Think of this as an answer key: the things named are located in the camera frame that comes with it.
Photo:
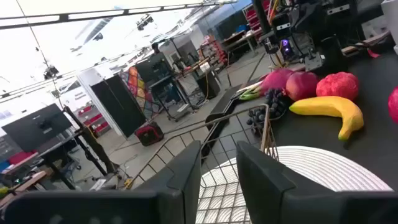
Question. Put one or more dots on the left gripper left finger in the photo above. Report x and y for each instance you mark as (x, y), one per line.
(93, 208)

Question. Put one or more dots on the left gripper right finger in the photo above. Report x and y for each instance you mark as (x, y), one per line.
(280, 202)

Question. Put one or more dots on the dark grape bunch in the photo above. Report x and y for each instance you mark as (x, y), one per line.
(275, 99)

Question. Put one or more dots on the yellow banana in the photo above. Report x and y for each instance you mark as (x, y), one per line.
(335, 107)

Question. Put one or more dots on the red apple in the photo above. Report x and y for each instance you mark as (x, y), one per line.
(301, 85)

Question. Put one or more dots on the pink dragon fruit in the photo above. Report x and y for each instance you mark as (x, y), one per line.
(276, 79)

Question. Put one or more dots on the red bumpy round fruit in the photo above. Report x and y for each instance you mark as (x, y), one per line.
(337, 85)

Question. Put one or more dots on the red orange mango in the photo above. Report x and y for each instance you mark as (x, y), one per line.
(394, 105)

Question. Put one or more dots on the white round plate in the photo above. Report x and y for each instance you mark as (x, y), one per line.
(326, 168)

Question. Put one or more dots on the black monitor stand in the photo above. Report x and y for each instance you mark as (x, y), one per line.
(93, 146)

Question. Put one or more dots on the red and black case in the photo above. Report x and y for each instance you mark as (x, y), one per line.
(149, 133)

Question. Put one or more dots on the black monitor on stand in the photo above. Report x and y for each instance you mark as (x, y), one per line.
(34, 127)

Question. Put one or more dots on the black divider panel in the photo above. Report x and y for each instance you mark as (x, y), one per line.
(118, 105)

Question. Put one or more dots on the black orange-striped floor mat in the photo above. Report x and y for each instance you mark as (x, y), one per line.
(224, 105)

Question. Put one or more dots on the colourful patterned panel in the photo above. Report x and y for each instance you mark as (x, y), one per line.
(136, 87)

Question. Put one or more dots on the black floor cabinet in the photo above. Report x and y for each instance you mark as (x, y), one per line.
(209, 85)

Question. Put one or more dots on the black screen cart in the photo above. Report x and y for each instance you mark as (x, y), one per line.
(155, 68)

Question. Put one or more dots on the red bin shelf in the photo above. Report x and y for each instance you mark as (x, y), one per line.
(216, 51)

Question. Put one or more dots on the wooden work table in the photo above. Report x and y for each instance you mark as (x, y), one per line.
(239, 37)

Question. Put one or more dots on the person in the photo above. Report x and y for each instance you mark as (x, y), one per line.
(155, 48)

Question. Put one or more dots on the black overhead frame bar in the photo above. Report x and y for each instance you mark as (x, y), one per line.
(93, 15)

